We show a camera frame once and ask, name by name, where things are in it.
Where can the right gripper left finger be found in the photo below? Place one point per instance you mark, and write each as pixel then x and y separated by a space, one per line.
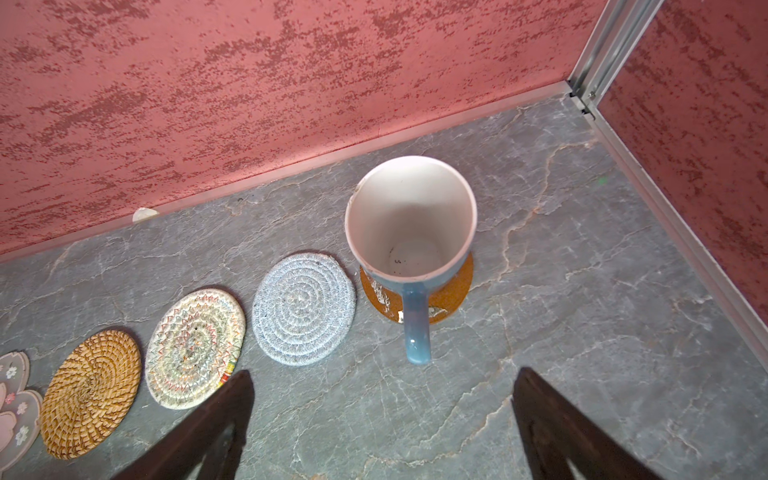
pixel 212 438

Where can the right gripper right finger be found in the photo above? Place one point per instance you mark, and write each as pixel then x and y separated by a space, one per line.
pixel 557 436

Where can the brown wicker round coaster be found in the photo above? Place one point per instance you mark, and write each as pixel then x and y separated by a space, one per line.
pixel 90 394

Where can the grey round coaster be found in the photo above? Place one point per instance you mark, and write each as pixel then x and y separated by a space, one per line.
pixel 303 309

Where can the brown glossy round coaster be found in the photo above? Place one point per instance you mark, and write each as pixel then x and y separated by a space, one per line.
pixel 442 303

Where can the pink flower coaster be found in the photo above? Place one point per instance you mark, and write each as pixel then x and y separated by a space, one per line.
pixel 20 409

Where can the blue mug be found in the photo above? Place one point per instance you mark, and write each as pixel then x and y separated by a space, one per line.
pixel 410 224

